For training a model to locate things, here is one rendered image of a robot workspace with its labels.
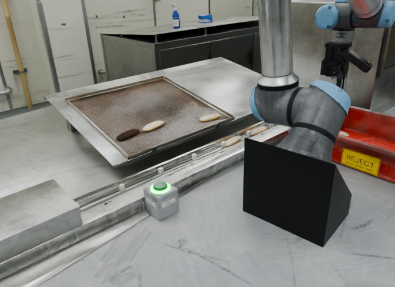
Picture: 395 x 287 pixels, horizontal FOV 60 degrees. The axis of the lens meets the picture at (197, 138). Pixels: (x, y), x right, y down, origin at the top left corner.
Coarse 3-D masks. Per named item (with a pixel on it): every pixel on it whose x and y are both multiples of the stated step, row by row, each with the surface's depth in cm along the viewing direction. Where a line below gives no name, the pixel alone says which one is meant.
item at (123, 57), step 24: (192, 24) 371; (216, 24) 338; (240, 24) 388; (120, 48) 332; (144, 48) 300; (168, 48) 299; (192, 48) 313; (216, 48) 333; (240, 48) 354; (120, 72) 346; (144, 72) 312
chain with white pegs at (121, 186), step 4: (272, 124) 142; (248, 132) 133; (248, 136) 134; (224, 144) 125; (212, 152) 124; (192, 156) 118; (196, 156) 118; (192, 160) 118; (160, 168) 109; (176, 168) 115; (160, 172) 109; (120, 184) 101; (120, 188) 101; (124, 188) 101; (120, 192) 102; (104, 200) 99
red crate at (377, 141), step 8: (344, 128) 144; (352, 136) 136; (360, 136) 136; (368, 136) 136; (376, 136) 135; (376, 144) 130; (384, 144) 129; (392, 144) 129; (336, 152) 117; (336, 160) 118; (352, 168) 115; (384, 168) 107; (392, 168) 105; (376, 176) 109; (384, 176) 107; (392, 176) 105
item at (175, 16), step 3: (174, 6) 320; (174, 9) 321; (174, 12) 322; (177, 12) 322; (174, 15) 322; (177, 15) 322; (174, 18) 323; (177, 18) 323; (174, 21) 324; (177, 21) 323; (174, 24) 325; (177, 24) 324; (174, 27) 326; (177, 27) 325
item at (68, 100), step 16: (144, 80) 164; (80, 96) 146; (96, 96) 148; (128, 96) 150; (144, 96) 152; (80, 112) 133; (96, 112) 136; (128, 112) 138; (160, 112) 140; (176, 112) 142; (208, 112) 144; (224, 112) 144; (96, 128) 125; (128, 128) 128; (160, 128) 130; (176, 128) 131; (192, 128) 132; (208, 128) 132; (112, 144) 118; (128, 144) 119; (160, 144) 119
